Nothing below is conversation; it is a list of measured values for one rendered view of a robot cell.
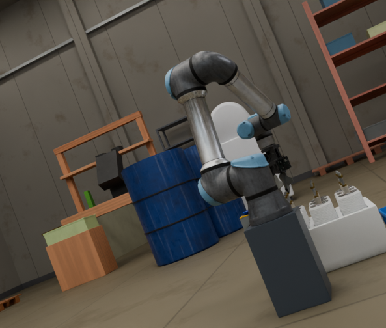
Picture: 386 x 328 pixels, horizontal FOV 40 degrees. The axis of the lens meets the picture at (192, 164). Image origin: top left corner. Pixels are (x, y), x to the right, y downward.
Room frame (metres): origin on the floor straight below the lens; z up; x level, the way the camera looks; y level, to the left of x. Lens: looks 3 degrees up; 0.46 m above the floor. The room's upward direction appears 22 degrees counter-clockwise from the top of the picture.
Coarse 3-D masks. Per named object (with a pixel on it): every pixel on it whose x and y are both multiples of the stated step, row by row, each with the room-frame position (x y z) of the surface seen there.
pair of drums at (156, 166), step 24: (144, 168) 4.64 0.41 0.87; (168, 168) 4.66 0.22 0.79; (192, 168) 5.21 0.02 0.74; (144, 192) 4.67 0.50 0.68; (168, 192) 4.64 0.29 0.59; (192, 192) 4.76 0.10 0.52; (144, 216) 4.74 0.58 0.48; (168, 216) 4.64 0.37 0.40; (192, 216) 4.68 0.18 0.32; (216, 216) 5.21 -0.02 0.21; (240, 216) 5.30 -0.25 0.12; (168, 240) 4.65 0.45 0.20; (192, 240) 4.65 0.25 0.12; (216, 240) 4.82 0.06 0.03
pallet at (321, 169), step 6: (378, 144) 9.10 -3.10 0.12; (384, 144) 8.73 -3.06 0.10; (372, 150) 9.05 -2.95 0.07; (378, 150) 8.76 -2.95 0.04; (348, 156) 9.23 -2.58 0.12; (354, 156) 8.84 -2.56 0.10; (336, 162) 8.91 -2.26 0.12; (348, 162) 8.87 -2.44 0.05; (318, 168) 9.40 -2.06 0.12; (324, 168) 8.95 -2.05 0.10
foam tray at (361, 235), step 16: (336, 208) 2.38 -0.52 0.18; (368, 208) 2.02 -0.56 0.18; (336, 224) 2.04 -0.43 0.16; (352, 224) 2.03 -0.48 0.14; (368, 224) 2.02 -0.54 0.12; (320, 240) 2.06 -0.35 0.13; (336, 240) 2.05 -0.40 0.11; (352, 240) 2.04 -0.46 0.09; (368, 240) 2.03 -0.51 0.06; (384, 240) 2.01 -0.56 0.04; (320, 256) 2.07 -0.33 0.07; (336, 256) 2.05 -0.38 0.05; (352, 256) 2.04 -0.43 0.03; (368, 256) 2.03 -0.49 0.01
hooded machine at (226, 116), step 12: (216, 108) 6.22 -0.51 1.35; (228, 108) 6.18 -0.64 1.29; (240, 108) 6.17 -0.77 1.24; (216, 120) 6.22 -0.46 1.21; (228, 120) 6.19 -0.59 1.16; (240, 120) 6.17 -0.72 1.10; (228, 132) 6.20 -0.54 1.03; (228, 144) 6.17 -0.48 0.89; (240, 144) 6.15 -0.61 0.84; (252, 144) 6.13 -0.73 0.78; (228, 156) 6.18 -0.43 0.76; (240, 156) 6.16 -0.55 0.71
